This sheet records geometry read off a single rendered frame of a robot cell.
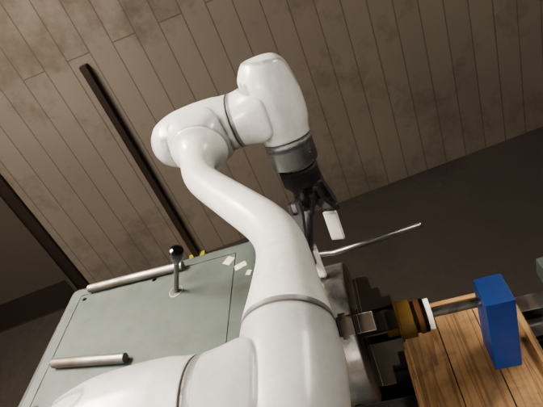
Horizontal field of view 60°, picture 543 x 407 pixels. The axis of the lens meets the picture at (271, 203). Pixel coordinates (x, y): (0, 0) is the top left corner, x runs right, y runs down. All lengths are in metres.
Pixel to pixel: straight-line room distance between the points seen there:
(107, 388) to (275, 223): 0.26
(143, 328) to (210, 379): 0.71
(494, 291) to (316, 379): 0.73
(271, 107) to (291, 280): 0.40
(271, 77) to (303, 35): 2.07
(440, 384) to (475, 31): 2.38
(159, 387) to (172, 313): 0.67
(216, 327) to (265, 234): 0.49
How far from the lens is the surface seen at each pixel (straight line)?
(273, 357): 0.43
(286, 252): 0.53
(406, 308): 1.08
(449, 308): 1.12
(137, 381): 0.48
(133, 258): 3.56
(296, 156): 0.85
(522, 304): 1.41
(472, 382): 1.25
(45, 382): 1.22
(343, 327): 0.98
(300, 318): 0.46
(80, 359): 1.16
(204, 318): 1.06
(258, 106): 0.82
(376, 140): 3.23
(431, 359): 1.29
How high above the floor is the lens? 1.94
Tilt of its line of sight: 32 degrees down
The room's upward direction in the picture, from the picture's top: 24 degrees counter-clockwise
